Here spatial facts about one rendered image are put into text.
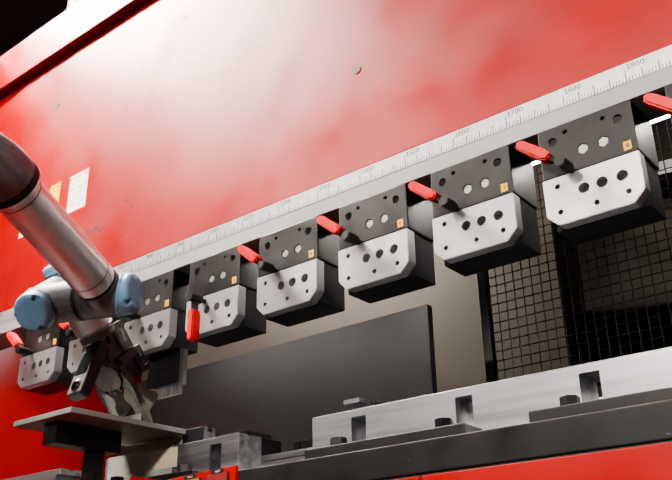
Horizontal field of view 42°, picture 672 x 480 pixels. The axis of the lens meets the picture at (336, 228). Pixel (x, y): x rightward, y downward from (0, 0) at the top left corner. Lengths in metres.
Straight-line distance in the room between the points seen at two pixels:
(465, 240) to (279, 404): 1.06
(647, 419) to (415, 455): 0.32
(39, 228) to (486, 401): 0.73
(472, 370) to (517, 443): 2.21
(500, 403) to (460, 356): 2.08
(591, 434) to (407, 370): 1.02
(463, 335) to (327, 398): 1.27
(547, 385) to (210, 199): 0.88
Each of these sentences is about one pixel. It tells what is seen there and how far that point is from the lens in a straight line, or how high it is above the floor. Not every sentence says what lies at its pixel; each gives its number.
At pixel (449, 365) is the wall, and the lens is 3.38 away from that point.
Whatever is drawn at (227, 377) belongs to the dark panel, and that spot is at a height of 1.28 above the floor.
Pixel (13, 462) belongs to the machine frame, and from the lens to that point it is 2.64.
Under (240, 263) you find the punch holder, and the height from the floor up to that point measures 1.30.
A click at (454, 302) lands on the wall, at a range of 3.45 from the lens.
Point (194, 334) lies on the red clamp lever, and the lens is 1.71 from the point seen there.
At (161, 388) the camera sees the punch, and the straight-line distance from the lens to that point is 1.86.
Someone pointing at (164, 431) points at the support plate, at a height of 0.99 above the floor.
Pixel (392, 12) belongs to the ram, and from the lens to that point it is 1.71.
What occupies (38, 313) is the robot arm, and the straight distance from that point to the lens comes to 1.61.
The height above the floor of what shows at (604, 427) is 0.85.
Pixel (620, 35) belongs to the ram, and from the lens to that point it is 1.41.
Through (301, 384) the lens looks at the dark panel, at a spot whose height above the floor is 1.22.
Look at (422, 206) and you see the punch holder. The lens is 1.53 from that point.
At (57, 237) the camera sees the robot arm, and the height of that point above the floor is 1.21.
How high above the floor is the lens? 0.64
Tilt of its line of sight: 25 degrees up
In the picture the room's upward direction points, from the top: 1 degrees counter-clockwise
